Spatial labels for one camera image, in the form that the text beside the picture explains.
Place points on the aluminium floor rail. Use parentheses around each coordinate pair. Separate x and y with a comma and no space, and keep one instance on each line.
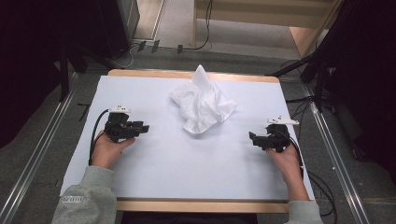
(336,158)
(37,155)

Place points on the black metal stand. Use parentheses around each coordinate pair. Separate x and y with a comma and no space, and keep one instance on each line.
(64,74)

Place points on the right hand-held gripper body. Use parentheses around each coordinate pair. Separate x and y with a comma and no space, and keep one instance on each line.
(277,137)

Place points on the person's right hand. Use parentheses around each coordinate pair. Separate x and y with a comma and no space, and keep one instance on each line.
(289,165)

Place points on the dark cabinet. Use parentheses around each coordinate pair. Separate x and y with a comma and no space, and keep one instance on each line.
(121,25)

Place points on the white paper towel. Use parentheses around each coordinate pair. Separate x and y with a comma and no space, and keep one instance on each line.
(202,102)

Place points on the white paper sheet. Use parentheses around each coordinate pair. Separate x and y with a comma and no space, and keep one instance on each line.
(193,168)

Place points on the wooden table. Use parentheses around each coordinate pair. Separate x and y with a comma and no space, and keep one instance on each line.
(202,206)

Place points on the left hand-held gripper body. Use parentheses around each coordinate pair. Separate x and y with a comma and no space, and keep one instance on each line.
(118,127)

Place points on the person's left hand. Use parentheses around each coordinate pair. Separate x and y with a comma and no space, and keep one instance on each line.
(106,154)

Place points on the wooden shelf unit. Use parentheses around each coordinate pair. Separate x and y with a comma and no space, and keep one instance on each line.
(249,12)

